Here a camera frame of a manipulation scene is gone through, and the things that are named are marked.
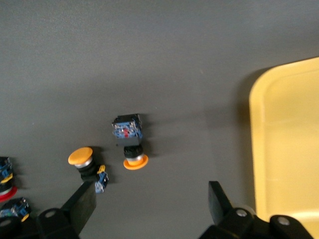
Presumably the red mushroom push button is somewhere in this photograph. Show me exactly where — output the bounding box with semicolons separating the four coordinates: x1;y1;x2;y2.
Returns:
0;156;18;203
0;198;30;222

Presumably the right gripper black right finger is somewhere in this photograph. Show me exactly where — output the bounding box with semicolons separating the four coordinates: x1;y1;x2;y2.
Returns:
199;180;273;239

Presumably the yellow plastic tray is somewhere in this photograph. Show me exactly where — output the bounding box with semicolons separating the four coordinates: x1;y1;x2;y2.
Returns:
248;56;319;239

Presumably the yellow mushroom push button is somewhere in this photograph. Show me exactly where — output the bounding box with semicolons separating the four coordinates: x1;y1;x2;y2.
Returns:
111;114;150;171
67;146;110;194

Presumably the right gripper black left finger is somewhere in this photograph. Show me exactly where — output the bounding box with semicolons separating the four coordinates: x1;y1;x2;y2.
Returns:
36;180;97;239

